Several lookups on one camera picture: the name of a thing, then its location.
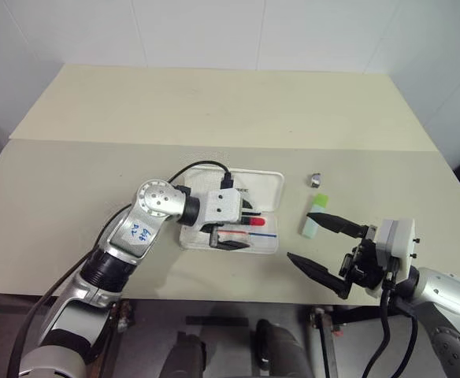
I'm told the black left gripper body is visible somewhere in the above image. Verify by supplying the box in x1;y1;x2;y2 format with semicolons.
198;198;252;238

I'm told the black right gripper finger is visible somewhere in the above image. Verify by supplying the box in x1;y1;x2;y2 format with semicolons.
286;251;351;301
306;212;369;239

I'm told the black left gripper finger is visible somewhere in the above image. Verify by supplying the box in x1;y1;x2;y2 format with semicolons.
240;198;263;218
210;229;252;252

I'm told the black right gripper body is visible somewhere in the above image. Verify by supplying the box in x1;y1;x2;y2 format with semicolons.
337;223;389;295

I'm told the red marker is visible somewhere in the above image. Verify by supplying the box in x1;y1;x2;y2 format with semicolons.
240;215;267;229

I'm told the clear marker with blue line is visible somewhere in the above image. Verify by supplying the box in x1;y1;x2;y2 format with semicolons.
217;229;280;240

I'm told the white open pencil case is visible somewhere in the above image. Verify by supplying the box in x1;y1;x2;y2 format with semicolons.
178;166;287;254

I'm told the light green eraser block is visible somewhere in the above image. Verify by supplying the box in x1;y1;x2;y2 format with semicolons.
301;192;330;239

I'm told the grey metal table leg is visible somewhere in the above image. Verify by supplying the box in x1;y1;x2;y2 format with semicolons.
307;306;343;378

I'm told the dark rounded shape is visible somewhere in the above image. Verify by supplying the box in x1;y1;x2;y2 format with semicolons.
252;317;312;378
159;329;208;378

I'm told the rusty metal table leg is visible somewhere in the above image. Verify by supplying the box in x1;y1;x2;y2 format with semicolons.
109;300;133;334

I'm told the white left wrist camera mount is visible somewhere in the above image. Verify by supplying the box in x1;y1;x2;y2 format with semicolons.
197;187;243;226

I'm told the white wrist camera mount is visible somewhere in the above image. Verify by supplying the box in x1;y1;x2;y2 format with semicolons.
365;218;422;297
197;187;243;226

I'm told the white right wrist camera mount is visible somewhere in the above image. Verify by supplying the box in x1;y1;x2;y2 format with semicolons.
365;218;422;297

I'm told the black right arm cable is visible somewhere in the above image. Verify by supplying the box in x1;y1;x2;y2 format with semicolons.
361;258;419;378

